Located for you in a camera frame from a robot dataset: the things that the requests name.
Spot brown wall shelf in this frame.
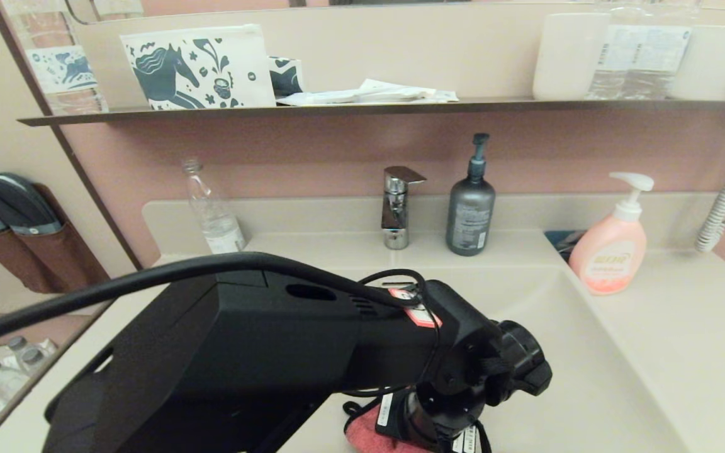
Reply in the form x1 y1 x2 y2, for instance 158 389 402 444
17 98 725 126

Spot wall mirror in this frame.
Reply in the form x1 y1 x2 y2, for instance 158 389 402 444
67 0 725 26

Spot clear plastic water bottle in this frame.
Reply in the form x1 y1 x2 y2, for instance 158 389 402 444
180 157 247 254

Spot thin black camera cable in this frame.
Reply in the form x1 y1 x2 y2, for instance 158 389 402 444
342 269 442 398

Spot labelled water bottle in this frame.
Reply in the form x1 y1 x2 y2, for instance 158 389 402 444
588 0 648 101
641 0 695 101

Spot chrome lever faucet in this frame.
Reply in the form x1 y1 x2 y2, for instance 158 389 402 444
379 165 428 250

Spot pink fluffy cleaning cloth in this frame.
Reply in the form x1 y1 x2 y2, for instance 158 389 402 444
343 403 440 453

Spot pink soap pump bottle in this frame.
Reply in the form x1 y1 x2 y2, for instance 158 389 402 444
568 172 655 296

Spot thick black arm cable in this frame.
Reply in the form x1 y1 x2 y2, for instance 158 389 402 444
0 251 415 354

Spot white paper packets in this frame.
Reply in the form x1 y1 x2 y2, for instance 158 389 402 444
276 79 459 106

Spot white mug with handle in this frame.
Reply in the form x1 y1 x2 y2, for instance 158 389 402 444
672 25 725 103

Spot brown fabric slipper holder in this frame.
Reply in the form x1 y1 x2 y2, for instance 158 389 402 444
0 182 112 294

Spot beige wash basin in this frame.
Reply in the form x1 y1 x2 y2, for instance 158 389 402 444
278 264 690 453

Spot dark blue flat packet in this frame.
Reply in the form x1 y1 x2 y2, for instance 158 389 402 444
543 230 587 262

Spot grey pump bottle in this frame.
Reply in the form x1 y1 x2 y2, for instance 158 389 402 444
444 133 497 257

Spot white horse print pouch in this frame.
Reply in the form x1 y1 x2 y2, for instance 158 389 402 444
119 24 278 111

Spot white handleless cup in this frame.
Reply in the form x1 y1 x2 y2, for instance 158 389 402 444
532 13 611 102

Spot small dark print pouch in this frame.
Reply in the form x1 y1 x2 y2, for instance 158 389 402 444
267 57 306 99

